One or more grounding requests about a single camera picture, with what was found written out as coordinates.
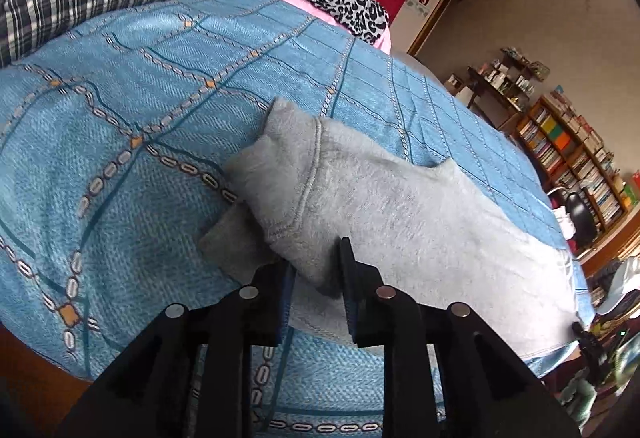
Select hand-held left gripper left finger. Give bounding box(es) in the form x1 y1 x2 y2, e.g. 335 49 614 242
55 261 298 438

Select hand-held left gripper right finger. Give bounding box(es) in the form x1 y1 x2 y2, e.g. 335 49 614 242
336 237 583 438

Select grey fleece pants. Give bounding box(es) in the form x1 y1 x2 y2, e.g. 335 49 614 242
199 98 596 361

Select white bag on chair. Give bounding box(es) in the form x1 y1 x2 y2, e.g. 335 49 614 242
552 205 576 239

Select blue patterned bedspread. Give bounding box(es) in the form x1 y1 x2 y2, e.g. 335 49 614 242
0 0 598 438

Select black chair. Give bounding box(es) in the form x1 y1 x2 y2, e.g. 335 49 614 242
547 188 601 259

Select wooden desk with shelf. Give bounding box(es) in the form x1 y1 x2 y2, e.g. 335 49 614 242
442 46 551 119

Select wooden bookshelf with books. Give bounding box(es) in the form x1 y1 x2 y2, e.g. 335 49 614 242
515 91 640 234

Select white cap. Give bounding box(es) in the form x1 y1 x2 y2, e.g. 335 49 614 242
597 255 640 316

